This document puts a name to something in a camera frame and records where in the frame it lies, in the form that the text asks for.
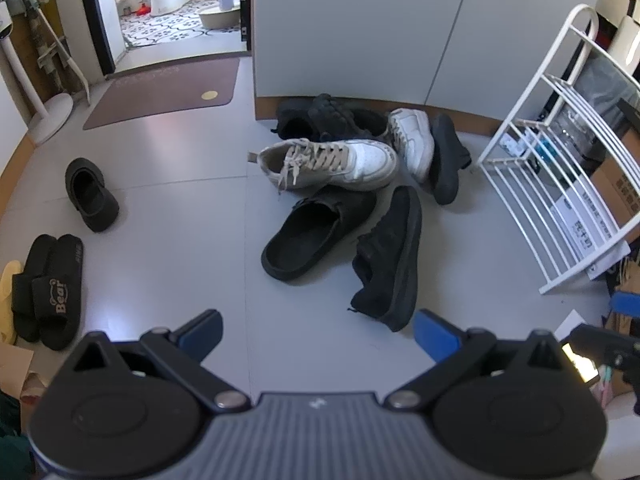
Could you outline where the yellow slipper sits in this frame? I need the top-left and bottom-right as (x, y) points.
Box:
(0, 260), (23, 346)

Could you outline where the black chunky mary jane shoe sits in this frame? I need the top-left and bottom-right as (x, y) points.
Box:
(271, 97), (321, 142)
(65, 158), (120, 233)

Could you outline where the clear plastic water bottle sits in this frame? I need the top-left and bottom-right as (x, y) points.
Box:
(550, 105), (606, 161)

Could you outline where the white fan stand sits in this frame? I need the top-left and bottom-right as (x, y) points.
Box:
(0, 5), (75, 146)

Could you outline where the smartphone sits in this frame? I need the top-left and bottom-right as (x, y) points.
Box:
(560, 340), (601, 386)

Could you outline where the white lace-up sneaker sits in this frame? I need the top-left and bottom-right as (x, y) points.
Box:
(248, 137), (399, 192)
(387, 108), (435, 184)

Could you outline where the black lace-up sneaker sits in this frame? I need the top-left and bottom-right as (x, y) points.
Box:
(348, 186), (423, 333)
(307, 93), (391, 142)

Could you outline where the white printed carton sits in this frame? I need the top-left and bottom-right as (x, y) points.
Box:
(552, 180), (631, 281)

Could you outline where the brown door mat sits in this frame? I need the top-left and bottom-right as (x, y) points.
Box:
(82, 56), (242, 131)

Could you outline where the black slide sandal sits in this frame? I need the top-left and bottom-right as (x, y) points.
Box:
(31, 235), (84, 352)
(11, 234), (57, 343)

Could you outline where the beige wash basin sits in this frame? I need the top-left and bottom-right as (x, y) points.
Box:
(198, 5), (242, 29)

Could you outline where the white handled mop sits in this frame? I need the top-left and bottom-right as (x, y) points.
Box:
(20, 0), (93, 106)

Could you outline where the black strap clog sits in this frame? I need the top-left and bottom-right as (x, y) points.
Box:
(429, 113), (472, 206)
(261, 185), (378, 282)

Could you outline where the white metal shoe rack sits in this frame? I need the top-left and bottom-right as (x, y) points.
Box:
(476, 3), (632, 296)

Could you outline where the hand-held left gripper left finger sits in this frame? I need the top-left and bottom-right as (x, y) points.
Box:
(80, 309), (252, 415)

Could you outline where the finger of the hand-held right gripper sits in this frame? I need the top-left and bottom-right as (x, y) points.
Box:
(614, 291), (640, 320)
(569, 324), (640, 373)

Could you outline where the white paper sheet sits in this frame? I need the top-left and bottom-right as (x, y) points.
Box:
(554, 309), (588, 343)

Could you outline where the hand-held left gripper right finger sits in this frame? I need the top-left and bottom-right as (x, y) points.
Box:
(384, 309), (569, 414)

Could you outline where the green cloth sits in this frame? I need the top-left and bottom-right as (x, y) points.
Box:
(0, 390), (33, 480)

